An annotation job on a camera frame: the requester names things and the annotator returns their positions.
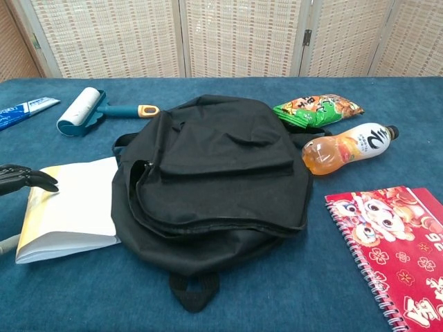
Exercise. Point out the black fabric backpack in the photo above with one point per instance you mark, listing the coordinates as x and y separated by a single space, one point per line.
221 180

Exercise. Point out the black metal screen hinge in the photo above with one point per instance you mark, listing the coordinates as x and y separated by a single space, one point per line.
33 41
307 38

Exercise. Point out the blue white toothpaste tube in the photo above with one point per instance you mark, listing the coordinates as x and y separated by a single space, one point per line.
24 109

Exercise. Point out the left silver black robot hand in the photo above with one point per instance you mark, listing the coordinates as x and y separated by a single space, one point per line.
20 178

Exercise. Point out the red spiral calendar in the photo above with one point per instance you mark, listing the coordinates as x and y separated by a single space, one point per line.
398 249

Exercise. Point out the blue table cloth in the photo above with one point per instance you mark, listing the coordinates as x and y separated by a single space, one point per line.
69 294

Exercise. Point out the woven folding screen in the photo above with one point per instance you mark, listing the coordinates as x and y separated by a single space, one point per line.
239 38

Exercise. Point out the green orange snack bag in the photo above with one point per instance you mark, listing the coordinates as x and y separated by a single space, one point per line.
318 109

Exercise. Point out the orange drink bottle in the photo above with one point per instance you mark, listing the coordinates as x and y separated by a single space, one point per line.
346 148

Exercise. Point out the teal lint roller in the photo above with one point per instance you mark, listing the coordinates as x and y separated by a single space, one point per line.
81 107

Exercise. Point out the yellow white notebook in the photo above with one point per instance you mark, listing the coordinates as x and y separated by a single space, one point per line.
69 207

